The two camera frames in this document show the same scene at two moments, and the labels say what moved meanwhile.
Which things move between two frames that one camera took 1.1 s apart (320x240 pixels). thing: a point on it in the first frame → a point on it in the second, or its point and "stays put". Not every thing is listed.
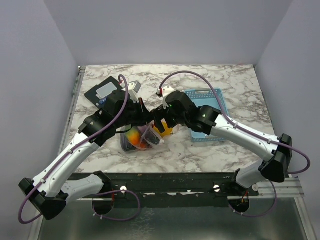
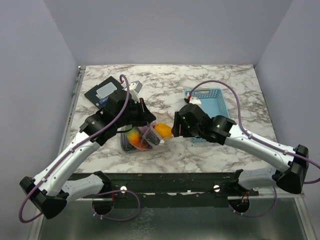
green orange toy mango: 133,135 stays put
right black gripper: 158,116 → 175,129
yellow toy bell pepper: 168,131 stays put
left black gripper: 145,115 stays put
